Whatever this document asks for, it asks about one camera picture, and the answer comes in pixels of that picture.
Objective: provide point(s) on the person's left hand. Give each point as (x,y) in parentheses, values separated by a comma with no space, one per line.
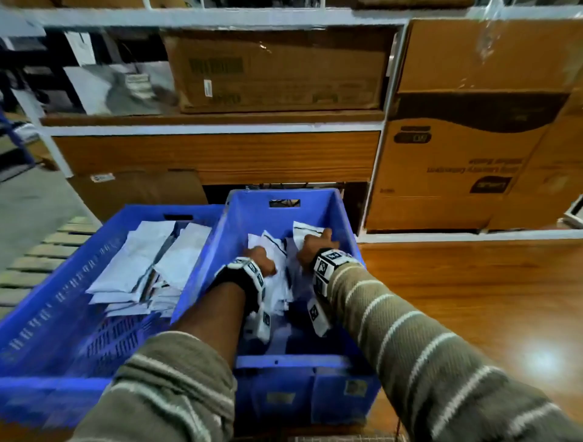
(262,259)

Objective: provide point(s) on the person's right hand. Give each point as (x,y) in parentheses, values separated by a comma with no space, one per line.
(314,248)

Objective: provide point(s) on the white packets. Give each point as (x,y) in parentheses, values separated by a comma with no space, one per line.
(136,259)
(280,291)

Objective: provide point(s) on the perforated blue plastic crate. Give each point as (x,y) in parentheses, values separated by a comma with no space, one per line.
(45,355)

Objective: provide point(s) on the person's left forearm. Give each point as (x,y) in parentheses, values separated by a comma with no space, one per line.
(182,364)

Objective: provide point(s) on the person's right forearm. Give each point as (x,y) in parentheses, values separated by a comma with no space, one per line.
(432,364)

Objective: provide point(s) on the right wrist marker band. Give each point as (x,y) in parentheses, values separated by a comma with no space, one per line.
(332,264)

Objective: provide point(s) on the wrist marker band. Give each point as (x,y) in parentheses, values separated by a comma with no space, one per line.
(243,278)
(332,264)

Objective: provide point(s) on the left wrist marker band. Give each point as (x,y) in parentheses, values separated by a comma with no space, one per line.
(243,278)

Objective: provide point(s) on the flat cardboard sheet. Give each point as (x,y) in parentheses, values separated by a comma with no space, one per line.
(145,191)

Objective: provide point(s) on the large brown cardboard box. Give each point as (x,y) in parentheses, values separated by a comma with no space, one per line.
(273,73)

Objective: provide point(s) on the wooden pallet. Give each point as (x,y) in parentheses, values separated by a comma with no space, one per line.
(41,259)

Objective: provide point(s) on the white open box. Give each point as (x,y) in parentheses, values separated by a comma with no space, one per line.
(91,91)

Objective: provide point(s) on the blue metal storage rack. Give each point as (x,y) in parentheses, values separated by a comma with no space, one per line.
(18,141)

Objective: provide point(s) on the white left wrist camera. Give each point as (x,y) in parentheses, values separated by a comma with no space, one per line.
(259,325)

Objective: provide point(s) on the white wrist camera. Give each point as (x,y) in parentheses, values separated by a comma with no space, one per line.
(259,325)
(318,316)

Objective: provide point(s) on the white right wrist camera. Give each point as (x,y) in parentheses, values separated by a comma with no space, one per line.
(318,316)

